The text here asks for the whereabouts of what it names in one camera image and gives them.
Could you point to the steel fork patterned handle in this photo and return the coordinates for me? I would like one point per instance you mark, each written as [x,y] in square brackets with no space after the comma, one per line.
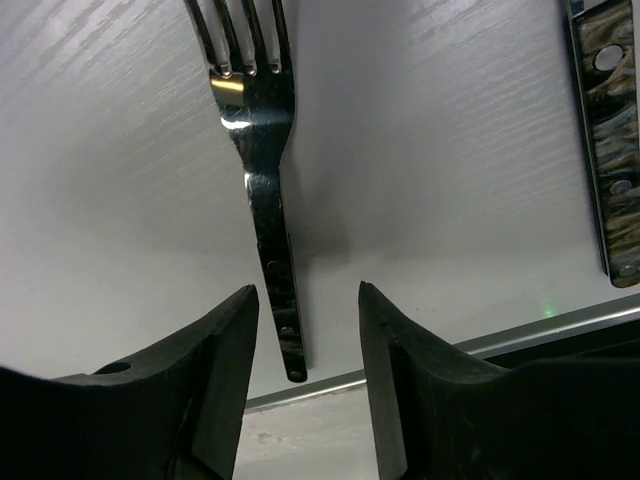
[256,103]

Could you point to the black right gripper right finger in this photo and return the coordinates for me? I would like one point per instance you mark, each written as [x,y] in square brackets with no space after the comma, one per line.
[562,409]

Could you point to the steel table knife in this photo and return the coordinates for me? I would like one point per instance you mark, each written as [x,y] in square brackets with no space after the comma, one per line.
[601,42]

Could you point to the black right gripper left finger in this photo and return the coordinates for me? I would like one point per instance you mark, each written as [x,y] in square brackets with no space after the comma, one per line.
[173,410]

